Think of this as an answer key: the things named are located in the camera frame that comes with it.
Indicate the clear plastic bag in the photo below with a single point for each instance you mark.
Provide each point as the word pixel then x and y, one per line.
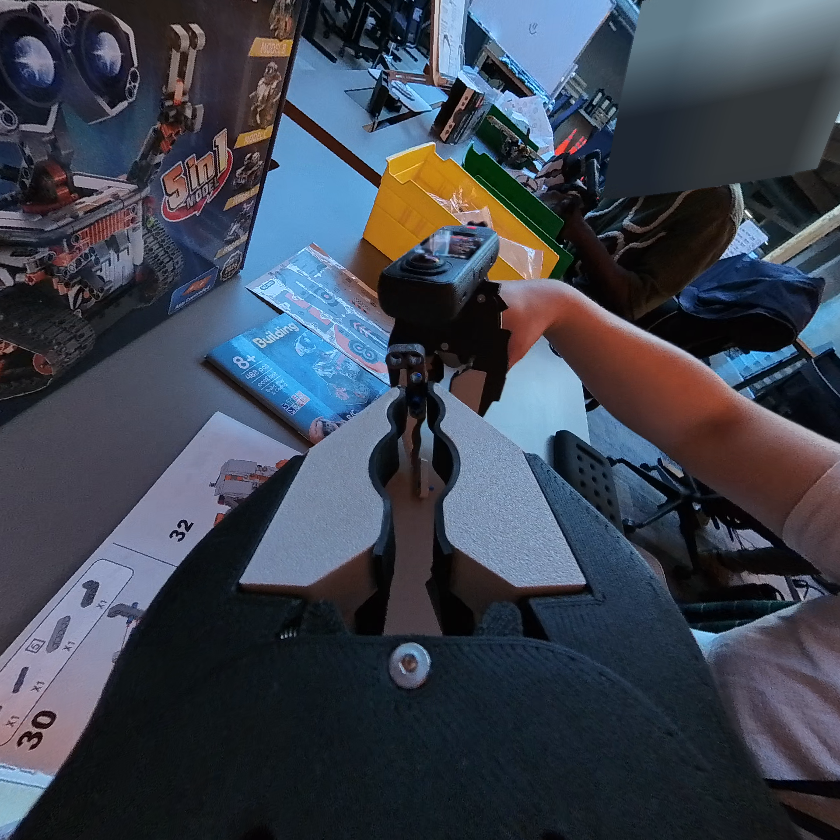
pixel 525 256

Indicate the blue instruction booklet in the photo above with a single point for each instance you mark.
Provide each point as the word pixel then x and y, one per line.
pixel 289 374

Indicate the short grey toy beam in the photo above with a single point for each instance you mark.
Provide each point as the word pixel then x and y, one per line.
pixel 420 459

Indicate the open white instruction booklet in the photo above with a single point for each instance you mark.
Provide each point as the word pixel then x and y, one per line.
pixel 98 590

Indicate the grey holed beam with blue pin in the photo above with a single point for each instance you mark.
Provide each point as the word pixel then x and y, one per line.
pixel 403 352

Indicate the robot sticker sheet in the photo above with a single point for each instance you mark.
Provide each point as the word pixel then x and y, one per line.
pixel 315 295

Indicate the grey desk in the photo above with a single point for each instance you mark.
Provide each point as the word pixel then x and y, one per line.
pixel 131 446

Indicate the black phone stand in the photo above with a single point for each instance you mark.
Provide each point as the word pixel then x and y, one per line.
pixel 379 92

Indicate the green plastic bin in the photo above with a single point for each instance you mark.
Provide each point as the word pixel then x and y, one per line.
pixel 518 190
pixel 495 131

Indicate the robot kit box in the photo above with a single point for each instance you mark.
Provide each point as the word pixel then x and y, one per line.
pixel 131 197

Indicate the navy jacket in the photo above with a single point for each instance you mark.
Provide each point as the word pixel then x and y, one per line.
pixel 748 295

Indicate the person's right forearm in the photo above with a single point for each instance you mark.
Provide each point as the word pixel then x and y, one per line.
pixel 689 407

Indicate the wooden easel board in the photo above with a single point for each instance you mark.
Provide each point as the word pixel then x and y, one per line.
pixel 449 39

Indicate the whiteboard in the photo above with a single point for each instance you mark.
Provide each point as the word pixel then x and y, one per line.
pixel 544 39

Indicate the perforated black chair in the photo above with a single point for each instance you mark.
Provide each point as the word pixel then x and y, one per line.
pixel 587 472

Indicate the person's right hand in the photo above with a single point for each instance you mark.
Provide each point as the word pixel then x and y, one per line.
pixel 528 318

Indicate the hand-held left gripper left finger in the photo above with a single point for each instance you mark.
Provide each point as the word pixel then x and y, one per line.
pixel 308 512

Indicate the dark green plaid cloth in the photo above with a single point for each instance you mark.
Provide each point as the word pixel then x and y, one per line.
pixel 728 610

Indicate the yellow plastic bin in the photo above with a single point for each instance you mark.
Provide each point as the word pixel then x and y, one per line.
pixel 407 203

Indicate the grey table with wooden edge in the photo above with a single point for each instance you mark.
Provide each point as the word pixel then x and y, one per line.
pixel 328 98

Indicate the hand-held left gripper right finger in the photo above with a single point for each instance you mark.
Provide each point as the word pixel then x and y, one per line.
pixel 512 512

